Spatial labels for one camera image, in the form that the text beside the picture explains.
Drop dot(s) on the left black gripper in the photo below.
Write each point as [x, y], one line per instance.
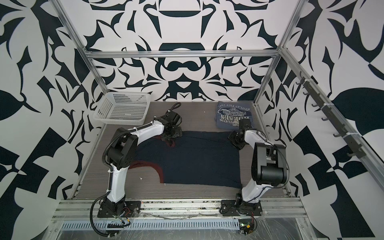
[179, 134]

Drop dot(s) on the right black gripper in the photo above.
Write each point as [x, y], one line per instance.
[232, 137]

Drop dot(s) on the blue grey tank top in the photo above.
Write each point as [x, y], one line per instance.
[229, 114]

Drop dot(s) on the white plastic laundry basket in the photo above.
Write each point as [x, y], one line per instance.
[123, 108]

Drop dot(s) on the black printed tank top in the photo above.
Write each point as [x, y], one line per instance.
[196, 158]

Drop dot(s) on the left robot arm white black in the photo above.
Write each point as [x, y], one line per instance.
[120, 153]

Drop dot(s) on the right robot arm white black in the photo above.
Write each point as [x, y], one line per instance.
[269, 169]

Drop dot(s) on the small electronics board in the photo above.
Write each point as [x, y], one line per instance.
[247, 226]

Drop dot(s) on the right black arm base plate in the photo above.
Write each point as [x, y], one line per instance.
[231, 208]

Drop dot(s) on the aluminium frame crossbar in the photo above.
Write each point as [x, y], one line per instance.
[181, 54]

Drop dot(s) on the white slotted cable duct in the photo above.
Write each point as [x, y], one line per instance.
[186, 224]

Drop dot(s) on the black wall hook rack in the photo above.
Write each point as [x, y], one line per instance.
[333, 115]

